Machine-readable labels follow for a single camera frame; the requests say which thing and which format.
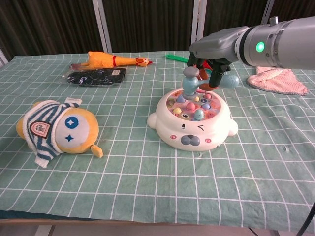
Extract yellow plush in striped sweater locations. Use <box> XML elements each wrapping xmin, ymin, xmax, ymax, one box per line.
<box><xmin>16</xmin><ymin>97</ymin><xmax>104</xmax><ymax>169</ymax></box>

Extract yellow rubber chicken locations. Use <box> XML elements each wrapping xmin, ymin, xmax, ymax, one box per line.
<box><xmin>70</xmin><ymin>51</ymin><xmax>154</xmax><ymax>71</ymax></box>

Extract green checked tablecloth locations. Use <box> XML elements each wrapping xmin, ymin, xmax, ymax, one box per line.
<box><xmin>0</xmin><ymin>48</ymin><xmax>315</xmax><ymax>233</ymax></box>

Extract blue toy hammer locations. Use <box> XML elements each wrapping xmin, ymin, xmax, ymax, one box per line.
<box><xmin>181</xmin><ymin>66</ymin><xmax>240</xmax><ymax>101</ymax></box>

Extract black gloves in plastic bag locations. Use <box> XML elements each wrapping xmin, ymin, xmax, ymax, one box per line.
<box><xmin>60</xmin><ymin>67</ymin><xmax>128</xmax><ymax>87</ymax></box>

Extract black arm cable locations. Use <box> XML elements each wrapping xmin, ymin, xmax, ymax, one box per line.
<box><xmin>296</xmin><ymin>201</ymin><xmax>315</xmax><ymax>236</ymax></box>

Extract white partition post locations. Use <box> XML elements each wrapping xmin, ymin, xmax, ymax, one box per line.
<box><xmin>191</xmin><ymin>0</ymin><xmax>207</xmax><ymax>49</ymax></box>
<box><xmin>0</xmin><ymin>48</ymin><xmax>8</xmax><ymax>67</ymax></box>
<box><xmin>92</xmin><ymin>0</ymin><xmax>113</xmax><ymax>54</ymax></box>
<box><xmin>260</xmin><ymin>0</ymin><xmax>275</xmax><ymax>25</ymax></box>

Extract pink towel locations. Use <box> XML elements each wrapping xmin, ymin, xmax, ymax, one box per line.
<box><xmin>247</xmin><ymin>65</ymin><xmax>309</xmax><ymax>96</ymax></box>

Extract red hand clapper toy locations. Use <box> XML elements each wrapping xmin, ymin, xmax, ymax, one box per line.
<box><xmin>165</xmin><ymin>54</ymin><xmax>213</xmax><ymax>74</ymax></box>

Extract white seal whack-a-mole toy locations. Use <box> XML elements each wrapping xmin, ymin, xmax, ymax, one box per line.
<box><xmin>147</xmin><ymin>88</ymin><xmax>239</xmax><ymax>151</ymax></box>

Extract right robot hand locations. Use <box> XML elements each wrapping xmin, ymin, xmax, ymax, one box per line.
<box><xmin>187</xmin><ymin>26</ymin><xmax>249</xmax><ymax>91</ymax></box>

